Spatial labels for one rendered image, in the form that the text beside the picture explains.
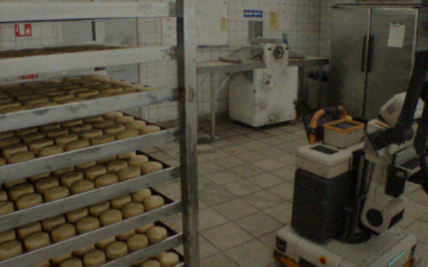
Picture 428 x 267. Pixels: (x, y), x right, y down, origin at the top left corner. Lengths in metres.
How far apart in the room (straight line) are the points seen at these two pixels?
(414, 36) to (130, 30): 3.65
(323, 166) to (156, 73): 3.67
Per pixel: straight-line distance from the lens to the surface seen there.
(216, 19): 5.76
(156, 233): 0.97
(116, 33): 5.10
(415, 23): 5.21
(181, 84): 0.81
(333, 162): 2.01
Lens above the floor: 1.47
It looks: 16 degrees down
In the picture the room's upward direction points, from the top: straight up
